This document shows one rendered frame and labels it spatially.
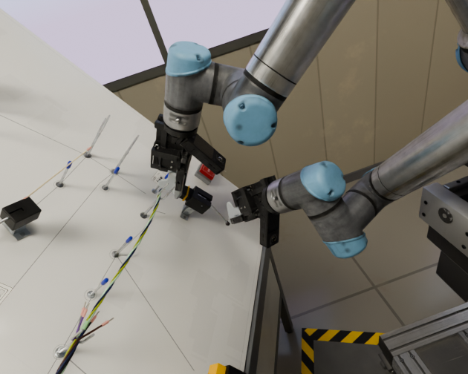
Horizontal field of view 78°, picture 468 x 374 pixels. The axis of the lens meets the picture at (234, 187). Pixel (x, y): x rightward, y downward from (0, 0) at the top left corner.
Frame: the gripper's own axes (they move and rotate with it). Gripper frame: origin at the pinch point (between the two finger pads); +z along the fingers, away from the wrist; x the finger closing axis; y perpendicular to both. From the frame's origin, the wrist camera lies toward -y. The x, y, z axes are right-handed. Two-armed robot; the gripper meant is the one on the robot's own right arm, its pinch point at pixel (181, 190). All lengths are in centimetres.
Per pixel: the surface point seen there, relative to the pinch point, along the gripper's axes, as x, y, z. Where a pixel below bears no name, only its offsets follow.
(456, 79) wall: -169, -162, -3
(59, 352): 39.1, 10.3, 2.4
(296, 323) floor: -15, -71, 98
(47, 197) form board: 14.1, 24.9, -3.8
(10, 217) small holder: 25.0, 23.2, -10.8
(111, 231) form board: 15.1, 11.9, 2.2
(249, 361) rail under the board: 30.3, -25.7, 19.3
